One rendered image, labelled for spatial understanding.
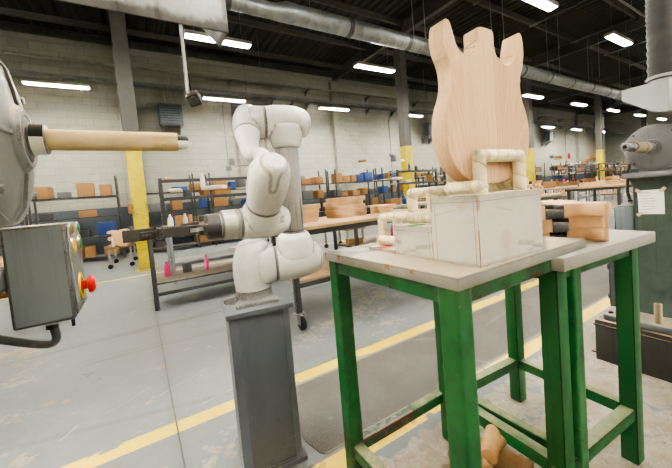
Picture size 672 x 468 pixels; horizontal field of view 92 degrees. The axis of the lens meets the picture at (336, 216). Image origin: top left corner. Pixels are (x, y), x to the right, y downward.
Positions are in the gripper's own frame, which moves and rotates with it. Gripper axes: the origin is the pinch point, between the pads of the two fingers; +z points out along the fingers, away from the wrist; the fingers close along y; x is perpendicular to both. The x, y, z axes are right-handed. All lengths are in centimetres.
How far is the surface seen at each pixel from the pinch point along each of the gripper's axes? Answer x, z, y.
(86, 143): 17.1, 5.5, -33.3
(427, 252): -12, -68, -34
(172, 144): 17.2, -6.8, -33.3
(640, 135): 26, -242, -34
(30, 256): -1.1, 18.2, -12.9
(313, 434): -106, -61, 39
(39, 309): -11.7, 18.0, -12.8
